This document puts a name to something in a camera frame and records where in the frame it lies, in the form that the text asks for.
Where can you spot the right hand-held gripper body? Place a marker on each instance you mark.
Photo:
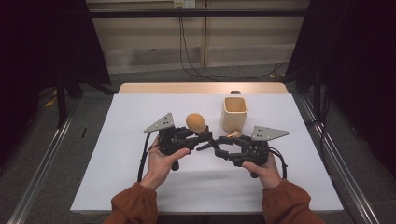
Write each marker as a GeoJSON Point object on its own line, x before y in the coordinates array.
{"type": "Point", "coordinates": [253, 149]}

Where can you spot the black horizontal bar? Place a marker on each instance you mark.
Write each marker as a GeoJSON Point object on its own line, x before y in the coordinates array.
{"type": "Point", "coordinates": [199, 13]}

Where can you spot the beige square cup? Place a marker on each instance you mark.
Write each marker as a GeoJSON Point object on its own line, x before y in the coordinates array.
{"type": "Point", "coordinates": [234, 115]}

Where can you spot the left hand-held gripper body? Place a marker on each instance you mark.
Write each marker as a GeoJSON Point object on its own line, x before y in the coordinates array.
{"type": "Point", "coordinates": [169, 141]}

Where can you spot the white table mat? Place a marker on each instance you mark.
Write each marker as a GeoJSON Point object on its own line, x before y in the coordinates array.
{"type": "Point", "coordinates": [202, 186]}

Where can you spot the black stand post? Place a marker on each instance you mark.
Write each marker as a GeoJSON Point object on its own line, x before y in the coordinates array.
{"type": "Point", "coordinates": [61, 102]}

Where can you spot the metal floor rail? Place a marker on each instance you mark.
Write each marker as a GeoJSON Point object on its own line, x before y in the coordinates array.
{"type": "Point", "coordinates": [345, 174]}
{"type": "Point", "coordinates": [43, 168]}

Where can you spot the white wall power outlet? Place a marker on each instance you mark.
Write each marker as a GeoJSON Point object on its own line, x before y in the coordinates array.
{"type": "Point", "coordinates": [184, 3]}

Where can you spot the black curtain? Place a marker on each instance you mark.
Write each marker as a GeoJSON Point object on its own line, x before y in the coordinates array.
{"type": "Point", "coordinates": [37, 62]}
{"type": "Point", "coordinates": [358, 77]}

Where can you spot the small dark round knob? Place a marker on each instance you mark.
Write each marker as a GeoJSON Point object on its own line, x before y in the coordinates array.
{"type": "Point", "coordinates": [235, 92]}

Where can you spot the small black stick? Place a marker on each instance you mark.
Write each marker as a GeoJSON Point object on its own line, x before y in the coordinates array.
{"type": "Point", "coordinates": [84, 132]}

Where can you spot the person's left hand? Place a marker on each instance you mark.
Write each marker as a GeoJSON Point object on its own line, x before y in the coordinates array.
{"type": "Point", "coordinates": [160, 168]}

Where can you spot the person's right hand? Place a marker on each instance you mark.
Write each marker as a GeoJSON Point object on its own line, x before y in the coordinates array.
{"type": "Point", "coordinates": [267, 174]}

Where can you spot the yellow vertical wall strip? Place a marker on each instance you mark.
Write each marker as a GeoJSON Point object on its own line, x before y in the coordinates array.
{"type": "Point", "coordinates": [204, 37]}

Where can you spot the yellow floor tape piece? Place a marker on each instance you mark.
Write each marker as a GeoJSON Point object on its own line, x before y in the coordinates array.
{"type": "Point", "coordinates": [51, 102]}

